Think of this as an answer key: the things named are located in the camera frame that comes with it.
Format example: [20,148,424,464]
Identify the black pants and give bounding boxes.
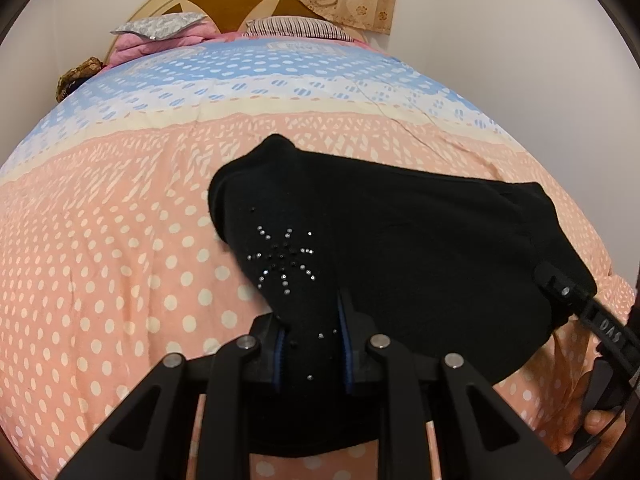
[207,132,599,460]

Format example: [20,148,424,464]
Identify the person's right hand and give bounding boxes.
[554,368,629,480]

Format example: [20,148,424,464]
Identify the peach blue polka-dot bedspread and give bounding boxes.
[1,36,634,479]

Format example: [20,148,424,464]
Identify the brown patterned cloth bundle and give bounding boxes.
[55,56,105,103]

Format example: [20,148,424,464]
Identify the pink folded blanket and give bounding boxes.
[105,21,239,68]

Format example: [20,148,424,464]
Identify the striped pillow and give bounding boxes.
[245,15,354,42]

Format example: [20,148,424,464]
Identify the grey patterned pillow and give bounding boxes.
[111,12,206,40]

